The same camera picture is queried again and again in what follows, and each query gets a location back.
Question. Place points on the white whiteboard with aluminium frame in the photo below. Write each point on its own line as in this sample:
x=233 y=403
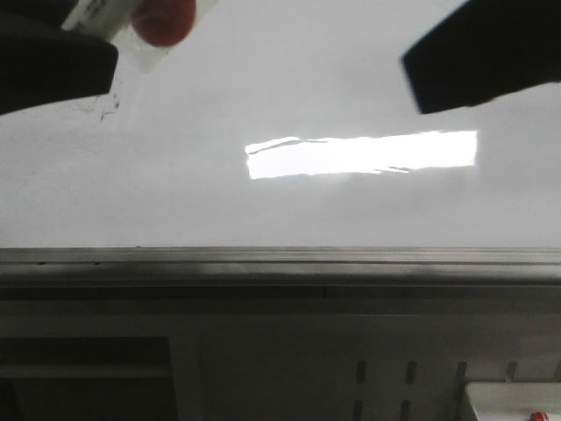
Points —
x=280 y=143

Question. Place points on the white perforated metal panel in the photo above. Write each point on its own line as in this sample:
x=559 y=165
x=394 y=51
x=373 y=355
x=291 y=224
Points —
x=271 y=353

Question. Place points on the white whiteboard marker with magnet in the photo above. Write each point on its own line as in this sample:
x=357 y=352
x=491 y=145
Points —
x=144 y=31

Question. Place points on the red capped marker in tray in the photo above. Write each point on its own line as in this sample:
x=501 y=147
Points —
x=539 y=416

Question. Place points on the white plastic tray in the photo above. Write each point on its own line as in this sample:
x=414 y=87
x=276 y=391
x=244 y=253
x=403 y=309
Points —
x=510 y=400

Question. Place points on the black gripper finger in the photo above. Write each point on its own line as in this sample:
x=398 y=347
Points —
x=483 y=50
x=41 y=63

